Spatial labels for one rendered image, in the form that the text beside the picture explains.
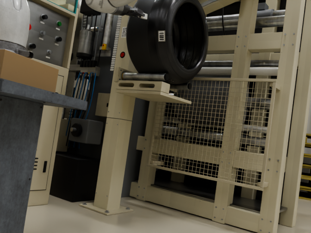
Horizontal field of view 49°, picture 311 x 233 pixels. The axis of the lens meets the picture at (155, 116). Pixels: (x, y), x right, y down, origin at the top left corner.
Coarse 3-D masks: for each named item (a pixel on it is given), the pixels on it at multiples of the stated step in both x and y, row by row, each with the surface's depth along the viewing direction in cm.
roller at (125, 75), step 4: (124, 76) 222; (128, 76) 220; (132, 76) 218; (136, 76) 216; (140, 76) 214; (144, 76) 212; (148, 76) 211; (152, 76) 209; (156, 76) 207; (160, 76) 206; (164, 76) 204; (168, 76) 206; (164, 80) 206
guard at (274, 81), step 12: (240, 84) 228; (228, 96) 232; (156, 108) 264; (168, 108) 258; (204, 108) 241; (216, 108) 236; (228, 108) 231; (264, 108) 217; (180, 120) 251; (204, 120) 240; (168, 132) 256; (156, 144) 261; (180, 144) 248; (252, 144) 218; (168, 156) 253; (264, 156) 212; (168, 168) 251; (180, 168) 246; (192, 168) 241; (204, 168) 235; (216, 168) 230; (252, 168) 216; (264, 168) 211; (216, 180) 228; (240, 180) 220
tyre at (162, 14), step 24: (144, 0) 207; (168, 0) 199; (192, 0) 214; (144, 24) 200; (168, 24) 197; (192, 24) 243; (144, 48) 202; (168, 48) 199; (192, 48) 247; (144, 72) 215; (168, 72) 207; (192, 72) 222
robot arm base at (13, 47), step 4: (0, 44) 125; (4, 44) 126; (8, 44) 126; (12, 44) 127; (16, 44) 129; (0, 48) 125; (4, 48) 126; (8, 48) 126; (12, 48) 127; (16, 48) 128; (20, 48) 130; (24, 48) 133; (16, 52) 128; (20, 52) 128; (24, 52) 128; (28, 52) 128; (32, 52) 129; (28, 56) 130; (32, 56) 130
